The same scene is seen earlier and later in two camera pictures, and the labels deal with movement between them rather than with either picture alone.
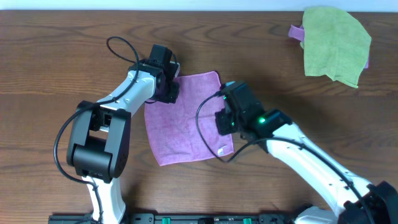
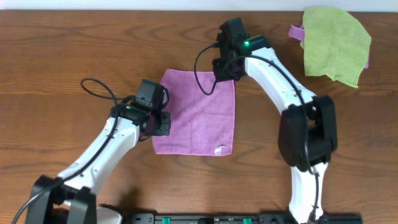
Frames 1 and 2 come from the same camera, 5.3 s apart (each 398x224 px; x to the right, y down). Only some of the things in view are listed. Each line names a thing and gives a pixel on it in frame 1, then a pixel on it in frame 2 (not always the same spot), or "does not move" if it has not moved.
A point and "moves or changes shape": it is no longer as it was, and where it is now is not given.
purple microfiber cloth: x=172 y=128 moves or changes shape
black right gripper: x=222 y=126 -> x=221 y=74
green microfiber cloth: x=334 y=45 does not move
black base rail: x=180 y=218 does not move
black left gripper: x=173 y=98 -> x=165 y=129
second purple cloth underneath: x=297 y=32 does not move
